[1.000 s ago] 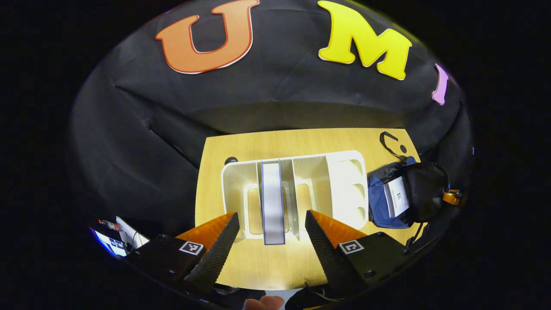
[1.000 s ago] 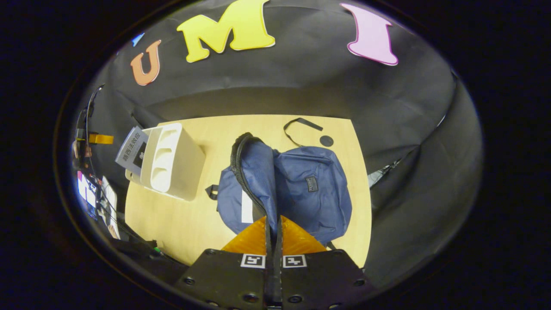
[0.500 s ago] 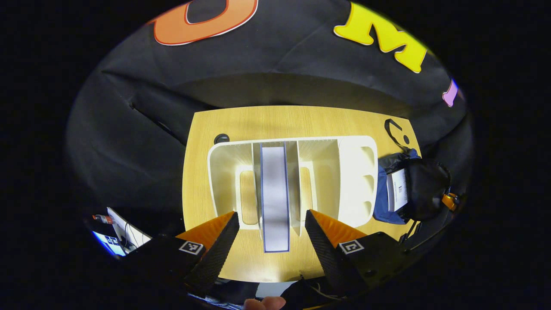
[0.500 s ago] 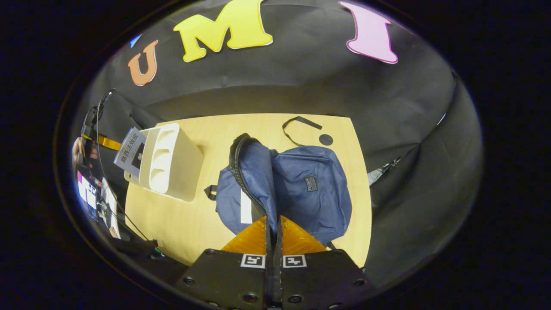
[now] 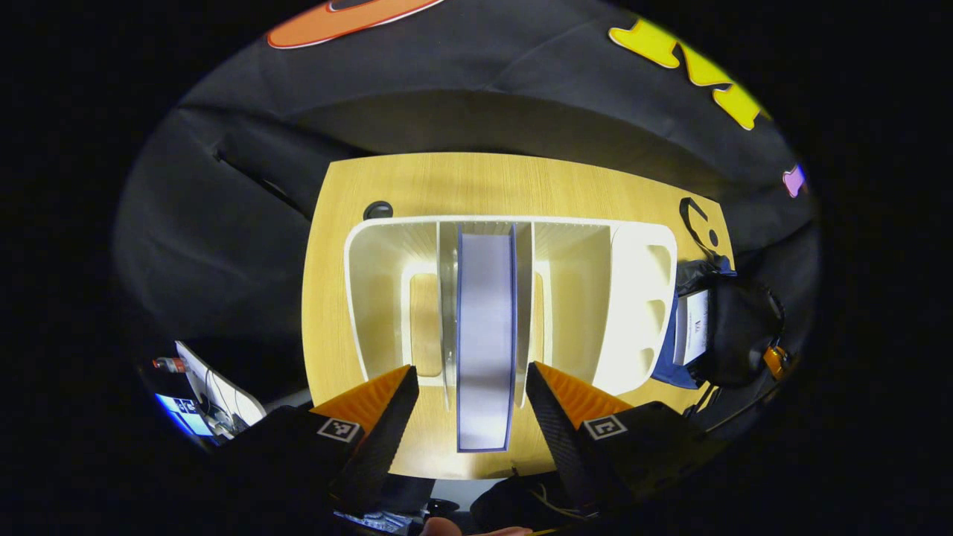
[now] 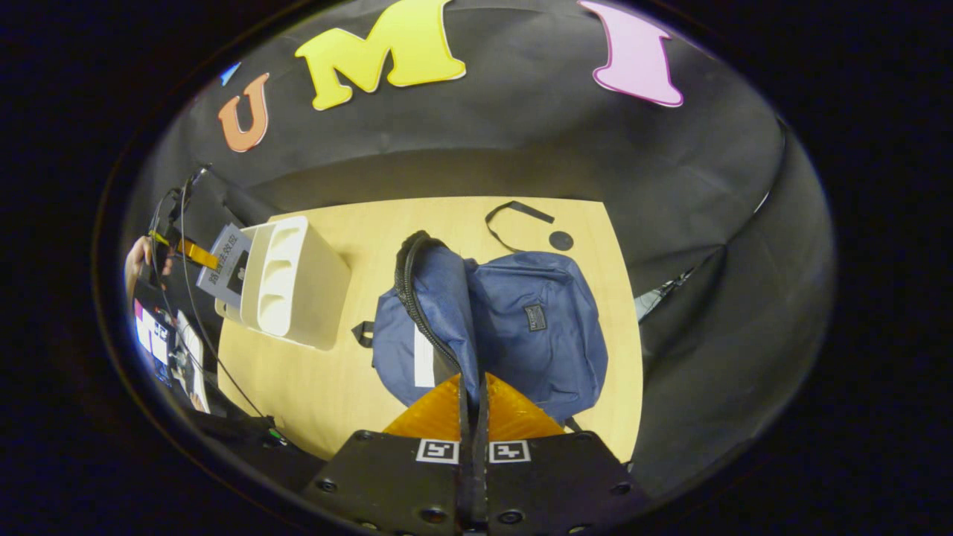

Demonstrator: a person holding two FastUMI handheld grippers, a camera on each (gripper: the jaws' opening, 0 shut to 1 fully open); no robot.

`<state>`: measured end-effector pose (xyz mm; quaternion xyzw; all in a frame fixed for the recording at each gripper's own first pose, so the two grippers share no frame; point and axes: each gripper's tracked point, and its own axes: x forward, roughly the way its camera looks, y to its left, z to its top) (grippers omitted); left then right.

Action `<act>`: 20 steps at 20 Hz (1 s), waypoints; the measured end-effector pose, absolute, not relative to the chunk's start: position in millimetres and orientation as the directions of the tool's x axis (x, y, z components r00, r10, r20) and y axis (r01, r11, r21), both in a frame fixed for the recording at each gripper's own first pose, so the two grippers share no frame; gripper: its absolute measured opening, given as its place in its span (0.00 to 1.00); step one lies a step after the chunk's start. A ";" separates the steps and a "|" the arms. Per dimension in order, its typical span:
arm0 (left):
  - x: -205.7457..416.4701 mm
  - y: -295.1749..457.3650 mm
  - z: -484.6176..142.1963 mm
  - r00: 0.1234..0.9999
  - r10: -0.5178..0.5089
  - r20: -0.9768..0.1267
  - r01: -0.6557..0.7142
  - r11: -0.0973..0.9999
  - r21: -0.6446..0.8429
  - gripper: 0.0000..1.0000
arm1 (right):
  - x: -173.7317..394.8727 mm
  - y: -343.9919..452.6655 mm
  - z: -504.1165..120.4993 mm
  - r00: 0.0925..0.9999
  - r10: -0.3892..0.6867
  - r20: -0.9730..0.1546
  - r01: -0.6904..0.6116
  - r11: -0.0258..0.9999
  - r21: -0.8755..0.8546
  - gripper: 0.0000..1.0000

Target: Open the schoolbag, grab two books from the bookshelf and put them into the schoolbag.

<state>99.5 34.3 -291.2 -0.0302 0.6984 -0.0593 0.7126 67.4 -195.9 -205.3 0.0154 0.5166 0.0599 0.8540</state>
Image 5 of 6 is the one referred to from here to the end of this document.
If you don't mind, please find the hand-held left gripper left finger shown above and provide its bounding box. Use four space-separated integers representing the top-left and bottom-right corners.
216 365 420 514

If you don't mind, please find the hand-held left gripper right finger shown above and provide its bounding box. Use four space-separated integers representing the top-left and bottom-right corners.
526 361 715 514

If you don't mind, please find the blue schoolbag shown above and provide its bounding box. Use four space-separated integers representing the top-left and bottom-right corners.
651 197 787 418

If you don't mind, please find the white book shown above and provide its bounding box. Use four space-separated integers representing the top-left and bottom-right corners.
674 289 713 367
456 225 519 453

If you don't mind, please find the white bookshelf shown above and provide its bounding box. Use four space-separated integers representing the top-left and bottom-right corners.
344 216 678 412

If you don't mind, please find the white device with cables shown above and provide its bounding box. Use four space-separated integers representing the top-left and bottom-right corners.
175 341 267 427

